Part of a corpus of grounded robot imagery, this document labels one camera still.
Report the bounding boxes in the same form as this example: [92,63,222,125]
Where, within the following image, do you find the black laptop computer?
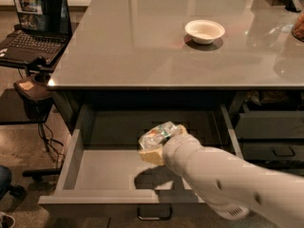
[0,0,72,67]

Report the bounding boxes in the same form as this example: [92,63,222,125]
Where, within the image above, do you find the grey counter cabinet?
[49,0,303,128]

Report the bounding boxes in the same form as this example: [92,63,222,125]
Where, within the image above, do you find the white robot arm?
[139,122,304,228]

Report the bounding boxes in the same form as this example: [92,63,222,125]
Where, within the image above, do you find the black floor cables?
[37,123,67,169]

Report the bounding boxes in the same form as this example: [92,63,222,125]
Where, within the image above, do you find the person's blue jeans leg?
[0,165,26,200]

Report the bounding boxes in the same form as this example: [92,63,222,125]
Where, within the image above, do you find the silver green 7up can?
[139,122,182,151]

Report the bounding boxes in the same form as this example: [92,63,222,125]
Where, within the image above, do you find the white sneaker shoe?
[0,212,15,228]

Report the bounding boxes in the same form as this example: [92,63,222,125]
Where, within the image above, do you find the white paper bowl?
[184,20,225,45]

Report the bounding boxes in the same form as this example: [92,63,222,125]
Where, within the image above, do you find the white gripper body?
[162,134,202,175]

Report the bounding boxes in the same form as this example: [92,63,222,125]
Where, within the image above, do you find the metal drawer handle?
[137,205,173,221]

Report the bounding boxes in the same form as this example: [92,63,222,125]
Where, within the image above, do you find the open grey top drawer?
[39,105,236,218]

